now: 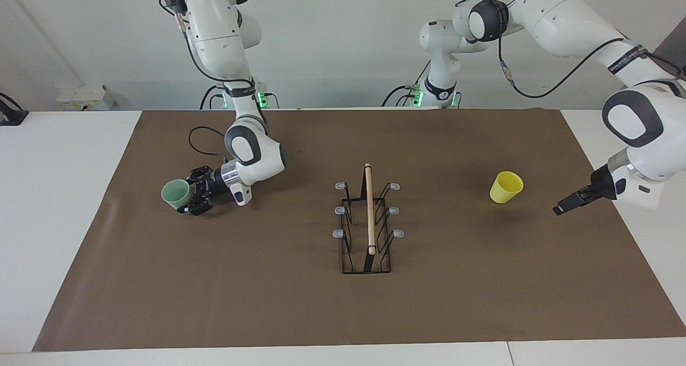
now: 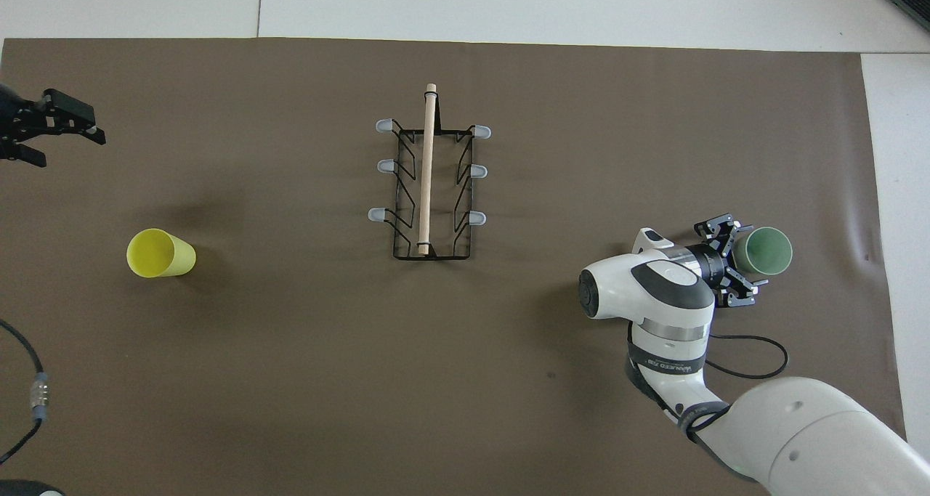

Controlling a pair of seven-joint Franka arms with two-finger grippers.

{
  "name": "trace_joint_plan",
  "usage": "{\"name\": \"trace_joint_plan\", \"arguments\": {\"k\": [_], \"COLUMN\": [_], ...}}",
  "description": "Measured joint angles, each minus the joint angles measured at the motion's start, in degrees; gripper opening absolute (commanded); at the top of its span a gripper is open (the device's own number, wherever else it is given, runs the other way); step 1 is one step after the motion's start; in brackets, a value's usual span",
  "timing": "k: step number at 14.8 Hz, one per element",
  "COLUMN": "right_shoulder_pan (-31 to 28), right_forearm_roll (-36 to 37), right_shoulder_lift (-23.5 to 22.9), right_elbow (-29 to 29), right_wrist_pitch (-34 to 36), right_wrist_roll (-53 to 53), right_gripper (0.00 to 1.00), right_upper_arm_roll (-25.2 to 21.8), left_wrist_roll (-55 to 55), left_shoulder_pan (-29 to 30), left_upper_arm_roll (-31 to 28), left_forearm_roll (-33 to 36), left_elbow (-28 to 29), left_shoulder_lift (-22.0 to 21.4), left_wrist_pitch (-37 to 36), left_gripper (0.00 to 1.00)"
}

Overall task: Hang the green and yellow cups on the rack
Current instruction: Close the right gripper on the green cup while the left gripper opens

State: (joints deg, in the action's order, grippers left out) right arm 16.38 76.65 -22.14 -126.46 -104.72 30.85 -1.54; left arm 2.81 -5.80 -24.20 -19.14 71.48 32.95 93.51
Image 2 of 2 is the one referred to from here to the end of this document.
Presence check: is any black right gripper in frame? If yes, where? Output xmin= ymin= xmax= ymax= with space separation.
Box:
xmin=684 ymin=213 xmax=769 ymax=309

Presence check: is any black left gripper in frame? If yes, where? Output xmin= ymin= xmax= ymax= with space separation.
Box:
xmin=0 ymin=82 xmax=107 ymax=168

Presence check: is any green plastic cup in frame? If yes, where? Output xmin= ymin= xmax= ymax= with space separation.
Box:
xmin=731 ymin=226 xmax=793 ymax=277

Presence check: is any yellow plastic cup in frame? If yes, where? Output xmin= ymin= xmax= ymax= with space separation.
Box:
xmin=126 ymin=228 xmax=197 ymax=280

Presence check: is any brown table mat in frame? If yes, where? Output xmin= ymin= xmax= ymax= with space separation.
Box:
xmin=0 ymin=37 xmax=913 ymax=496

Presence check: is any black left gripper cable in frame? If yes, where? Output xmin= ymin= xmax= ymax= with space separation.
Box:
xmin=0 ymin=320 xmax=51 ymax=465

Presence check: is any black wire cup rack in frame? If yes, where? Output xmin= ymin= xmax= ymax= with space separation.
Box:
xmin=368 ymin=84 xmax=493 ymax=261

